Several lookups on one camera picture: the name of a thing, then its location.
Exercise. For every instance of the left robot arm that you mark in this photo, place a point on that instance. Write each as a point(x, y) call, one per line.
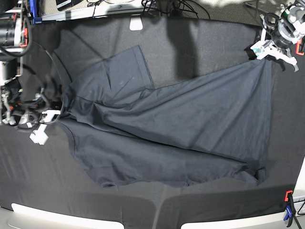
point(293, 13)

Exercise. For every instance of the white tag on cloth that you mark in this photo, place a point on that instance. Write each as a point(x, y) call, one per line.
point(136, 23)

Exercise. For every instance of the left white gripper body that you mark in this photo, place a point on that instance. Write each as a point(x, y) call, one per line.
point(281, 37)

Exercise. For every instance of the red clamp right edge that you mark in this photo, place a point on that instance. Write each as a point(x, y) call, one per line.
point(300, 47)

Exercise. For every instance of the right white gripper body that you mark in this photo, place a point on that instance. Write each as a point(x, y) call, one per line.
point(27, 115)

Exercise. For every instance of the red clamp edge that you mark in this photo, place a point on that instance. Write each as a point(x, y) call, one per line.
point(24, 38)
point(300, 47)

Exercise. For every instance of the dark navy t-shirt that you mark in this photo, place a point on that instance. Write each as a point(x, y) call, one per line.
point(123, 130)

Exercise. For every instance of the red clamp left edge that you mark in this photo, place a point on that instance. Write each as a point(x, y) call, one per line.
point(24, 38)

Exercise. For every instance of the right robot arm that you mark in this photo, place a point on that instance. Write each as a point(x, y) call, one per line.
point(16, 39)

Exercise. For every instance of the blue orange clamp bottom right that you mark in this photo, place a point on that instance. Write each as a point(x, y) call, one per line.
point(290, 210)

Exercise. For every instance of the blue clamp top left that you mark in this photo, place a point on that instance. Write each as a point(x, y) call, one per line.
point(34, 6)

